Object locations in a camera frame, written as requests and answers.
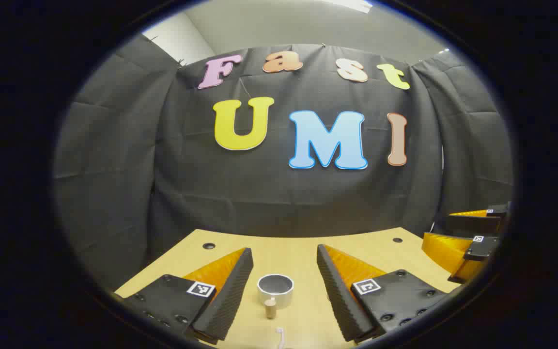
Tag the white toothbrush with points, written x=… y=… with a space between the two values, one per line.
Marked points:
x=280 y=336

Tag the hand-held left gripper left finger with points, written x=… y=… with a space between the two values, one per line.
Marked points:
x=228 y=300

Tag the ceiling light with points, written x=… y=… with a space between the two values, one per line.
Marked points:
x=351 y=4

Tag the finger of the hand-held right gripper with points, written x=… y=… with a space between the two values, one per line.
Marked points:
x=472 y=224
x=446 y=252

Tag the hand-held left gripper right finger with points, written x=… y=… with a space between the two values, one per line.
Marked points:
x=339 y=300

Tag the wooden desktop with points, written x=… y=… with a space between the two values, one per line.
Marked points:
x=288 y=257

